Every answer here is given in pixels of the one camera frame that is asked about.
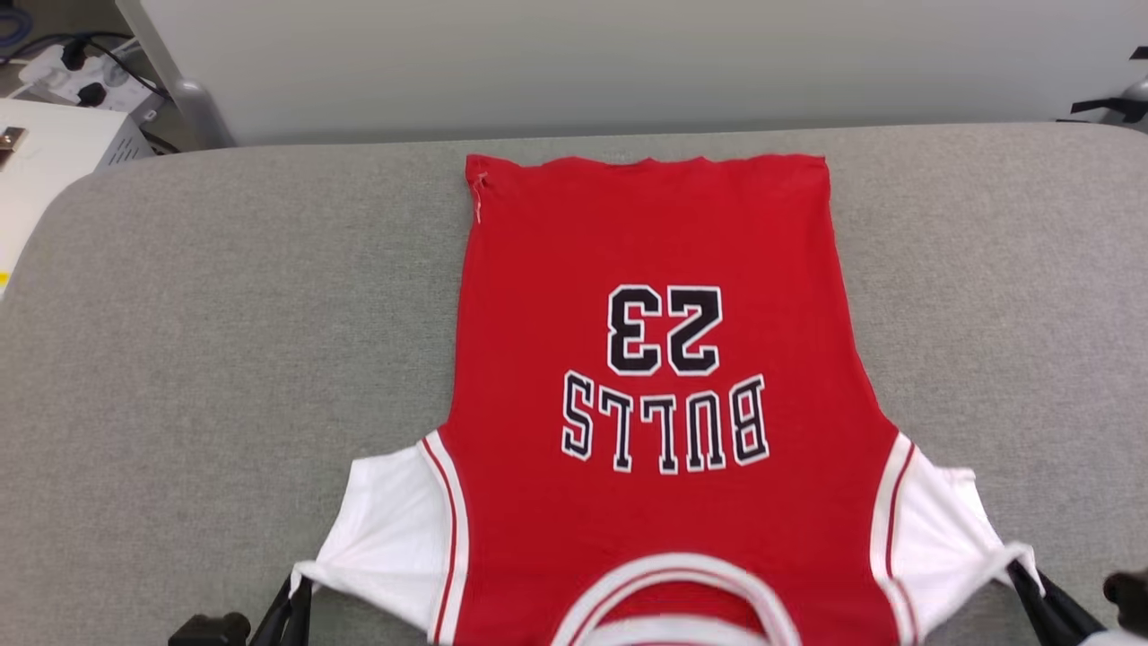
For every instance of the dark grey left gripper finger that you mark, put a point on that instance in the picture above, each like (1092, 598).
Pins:
(269, 624)
(296, 619)

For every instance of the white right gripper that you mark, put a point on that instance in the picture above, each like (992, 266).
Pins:
(1121, 639)

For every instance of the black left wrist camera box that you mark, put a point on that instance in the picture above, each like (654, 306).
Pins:
(211, 630)

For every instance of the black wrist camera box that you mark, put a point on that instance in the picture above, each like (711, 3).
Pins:
(211, 630)
(1128, 594)

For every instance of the white power strip black plugs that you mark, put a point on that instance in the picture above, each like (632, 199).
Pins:
(117, 90)

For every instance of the white partition panel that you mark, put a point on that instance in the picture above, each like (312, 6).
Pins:
(628, 54)

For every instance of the red white Bulls jersey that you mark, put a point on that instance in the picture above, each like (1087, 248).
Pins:
(646, 242)

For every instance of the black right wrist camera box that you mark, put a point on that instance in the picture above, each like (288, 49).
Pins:
(1128, 594)

